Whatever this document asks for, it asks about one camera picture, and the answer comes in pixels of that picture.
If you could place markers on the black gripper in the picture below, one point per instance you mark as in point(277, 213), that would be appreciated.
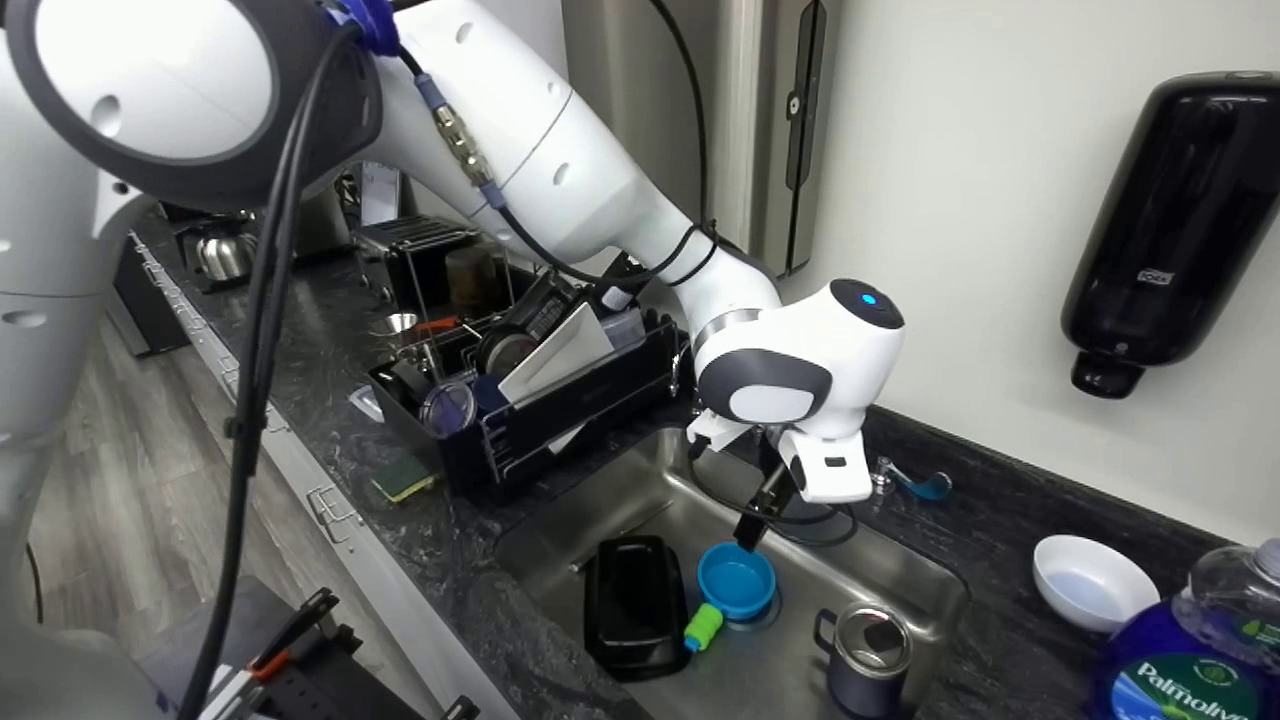
point(779, 491)

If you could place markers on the dark blue thermo cup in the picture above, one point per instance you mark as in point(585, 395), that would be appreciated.
point(864, 686)

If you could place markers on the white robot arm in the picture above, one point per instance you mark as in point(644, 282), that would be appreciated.
point(563, 146)

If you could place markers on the clear plastic cup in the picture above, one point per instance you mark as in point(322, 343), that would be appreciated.
point(448, 407)

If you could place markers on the black plastic tray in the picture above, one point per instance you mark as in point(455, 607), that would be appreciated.
point(637, 607)

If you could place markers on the stainless steel sink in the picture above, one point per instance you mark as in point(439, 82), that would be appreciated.
point(585, 507)

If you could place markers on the black dish rack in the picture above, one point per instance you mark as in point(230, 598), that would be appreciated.
point(585, 407)

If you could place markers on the white rectangular tray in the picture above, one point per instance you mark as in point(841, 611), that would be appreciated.
point(567, 349)

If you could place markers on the small white bowl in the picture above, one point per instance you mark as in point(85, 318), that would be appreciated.
point(1093, 580)

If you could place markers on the green yellow sponge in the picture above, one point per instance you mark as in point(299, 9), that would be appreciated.
point(404, 480)

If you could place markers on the steel paper towel dispenser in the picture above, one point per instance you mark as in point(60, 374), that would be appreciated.
point(752, 122)

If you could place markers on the blue dish soap bottle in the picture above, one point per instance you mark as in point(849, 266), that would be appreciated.
point(1187, 665)

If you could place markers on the orange black clamp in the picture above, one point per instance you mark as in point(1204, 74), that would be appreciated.
point(307, 619)

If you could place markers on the black soap dispenser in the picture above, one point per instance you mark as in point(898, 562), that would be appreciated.
point(1173, 227)

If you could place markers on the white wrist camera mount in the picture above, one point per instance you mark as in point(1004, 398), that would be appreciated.
point(835, 480)

